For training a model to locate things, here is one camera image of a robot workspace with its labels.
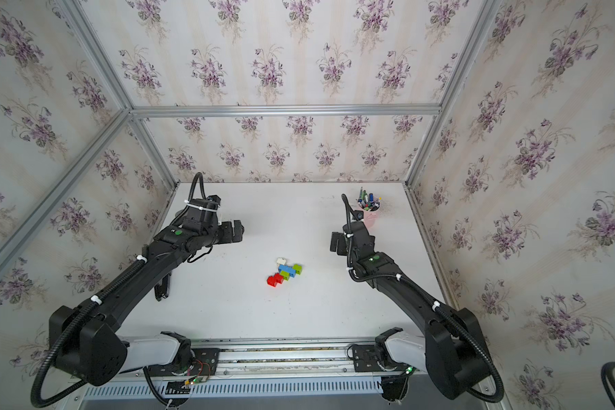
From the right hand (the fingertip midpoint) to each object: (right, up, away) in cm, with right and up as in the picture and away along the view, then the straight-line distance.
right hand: (351, 236), depth 86 cm
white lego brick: (-25, -10, +7) cm, 28 cm away
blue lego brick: (-21, -13, +3) cm, 25 cm away
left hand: (-40, +3, -3) cm, 40 cm away
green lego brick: (-19, -12, +4) cm, 23 cm away
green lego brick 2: (-23, -14, +2) cm, 27 cm away
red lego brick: (-27, -16, +2) cm, 31 cm away
